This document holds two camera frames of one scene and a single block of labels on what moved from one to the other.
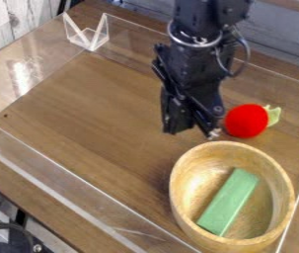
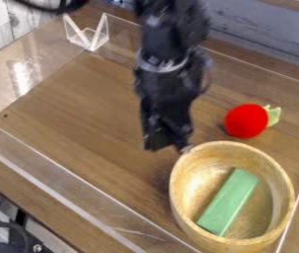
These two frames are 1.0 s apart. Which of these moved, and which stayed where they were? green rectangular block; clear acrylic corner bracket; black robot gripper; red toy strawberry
Moved: black robot gripper
Stayed: red toy strawberry; green rectangular block; clear acrylic corner bracket
